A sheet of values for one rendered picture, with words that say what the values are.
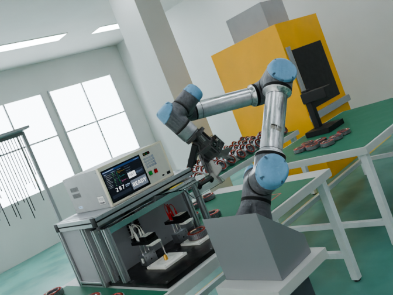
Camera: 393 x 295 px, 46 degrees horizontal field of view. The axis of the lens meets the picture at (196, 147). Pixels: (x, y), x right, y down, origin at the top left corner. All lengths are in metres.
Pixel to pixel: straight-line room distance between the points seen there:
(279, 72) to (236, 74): 4.28
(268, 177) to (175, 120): 0.39
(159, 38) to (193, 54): 2.68
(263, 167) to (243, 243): 0.29
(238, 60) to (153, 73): 1.20
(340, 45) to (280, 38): 1.89
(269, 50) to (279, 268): 4.28
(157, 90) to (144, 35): 0.75
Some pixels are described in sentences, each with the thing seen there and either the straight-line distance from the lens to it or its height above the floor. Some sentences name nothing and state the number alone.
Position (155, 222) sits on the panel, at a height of 0.91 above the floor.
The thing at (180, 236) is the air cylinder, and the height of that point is 0.80.
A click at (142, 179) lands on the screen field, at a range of 2.44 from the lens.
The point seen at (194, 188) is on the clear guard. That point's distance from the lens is 2.32.
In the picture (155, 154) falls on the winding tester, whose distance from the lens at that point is 2.52.
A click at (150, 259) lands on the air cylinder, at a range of 2.42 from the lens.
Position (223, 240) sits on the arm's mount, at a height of 0.91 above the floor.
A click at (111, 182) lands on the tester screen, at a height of 1.23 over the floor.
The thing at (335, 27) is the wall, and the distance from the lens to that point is 7.37.
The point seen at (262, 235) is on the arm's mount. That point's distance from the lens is 1.65.
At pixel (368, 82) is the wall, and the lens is 7.31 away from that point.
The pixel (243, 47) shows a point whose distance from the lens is 5.95.
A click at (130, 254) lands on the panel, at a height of 0.83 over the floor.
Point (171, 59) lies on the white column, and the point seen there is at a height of 2.11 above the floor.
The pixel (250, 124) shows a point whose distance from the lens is 6.18.
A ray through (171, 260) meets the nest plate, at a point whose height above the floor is 0.78.
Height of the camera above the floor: 1.43
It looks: 5 degrees down
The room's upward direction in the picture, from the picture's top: 22 degrees counter-clockwise
